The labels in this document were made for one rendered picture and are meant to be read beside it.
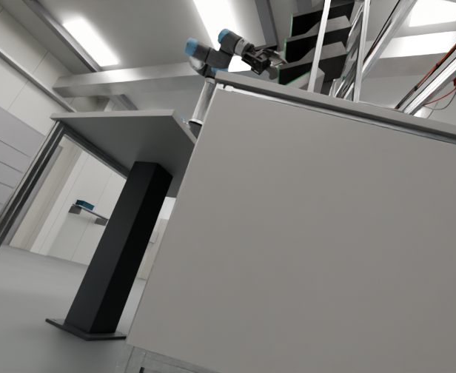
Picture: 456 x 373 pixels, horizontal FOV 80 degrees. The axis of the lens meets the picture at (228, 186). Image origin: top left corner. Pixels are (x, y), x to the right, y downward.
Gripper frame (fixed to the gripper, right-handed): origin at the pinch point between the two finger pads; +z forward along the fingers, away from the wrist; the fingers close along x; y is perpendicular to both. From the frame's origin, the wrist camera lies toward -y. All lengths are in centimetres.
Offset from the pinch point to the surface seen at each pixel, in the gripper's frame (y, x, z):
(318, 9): -30.5, 10.0, -6.2
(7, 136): 119, -498, -618
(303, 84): 9.3, 6.9, 13.0
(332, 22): -26.2, 10.5, 3.1
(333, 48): -13.3, 9.7, 11.9
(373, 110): 29, 29, 40
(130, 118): 62, -3, -31
